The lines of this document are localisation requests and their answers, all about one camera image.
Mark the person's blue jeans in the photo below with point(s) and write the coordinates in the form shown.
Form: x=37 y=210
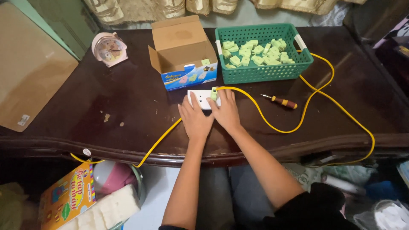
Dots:
x=242 y=195

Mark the red and yellow screwdriver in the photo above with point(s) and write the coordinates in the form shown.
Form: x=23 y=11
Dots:
x=284 y=102

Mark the golden curtain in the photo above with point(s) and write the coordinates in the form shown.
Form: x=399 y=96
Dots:
x=143 y=9

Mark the white foam pack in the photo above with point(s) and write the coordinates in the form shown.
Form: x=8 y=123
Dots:
x=108 y=207

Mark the pink and white ball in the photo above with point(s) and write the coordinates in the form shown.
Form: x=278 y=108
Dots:
x=115 y=179

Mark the light green plug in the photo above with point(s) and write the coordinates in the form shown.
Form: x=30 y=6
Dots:
x=213 y=93

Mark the green wooden cabinet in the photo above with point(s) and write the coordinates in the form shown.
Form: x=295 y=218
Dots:
x=60 y=22

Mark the white power strip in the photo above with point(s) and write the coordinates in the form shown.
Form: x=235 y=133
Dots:
x=201 y=95

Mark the brown cardboard sheet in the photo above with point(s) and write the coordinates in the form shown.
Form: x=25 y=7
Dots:
x=32 y=70

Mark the person's right hand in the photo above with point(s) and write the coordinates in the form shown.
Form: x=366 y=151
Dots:
x=227 y=113

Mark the open cardboard box blue print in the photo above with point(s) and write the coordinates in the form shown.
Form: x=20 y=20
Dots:
x=179 y=38

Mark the person's left hand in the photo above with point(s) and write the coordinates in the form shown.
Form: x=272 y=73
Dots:
x=195 y=121

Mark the pink alarm clock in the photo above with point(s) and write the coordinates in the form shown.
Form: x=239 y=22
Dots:
x=108 y=49

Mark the green plastic basket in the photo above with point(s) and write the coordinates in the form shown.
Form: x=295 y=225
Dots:
x=255 y=75

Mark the person's left fingers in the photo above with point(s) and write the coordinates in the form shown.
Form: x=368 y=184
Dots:
x=191 y=103

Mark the heap of light green plugs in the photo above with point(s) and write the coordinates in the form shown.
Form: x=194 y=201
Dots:
x=257 y=50

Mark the green plug inside carton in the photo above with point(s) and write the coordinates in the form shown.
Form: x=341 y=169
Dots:
x=205 y=62

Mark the dark wooden furniture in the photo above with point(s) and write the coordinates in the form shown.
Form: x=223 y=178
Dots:
x=383 y=38

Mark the orange picture book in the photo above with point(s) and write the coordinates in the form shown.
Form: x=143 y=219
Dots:
x=65 y=198

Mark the heap of bags and clutter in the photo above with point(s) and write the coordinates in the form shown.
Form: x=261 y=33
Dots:
x=367 y=191

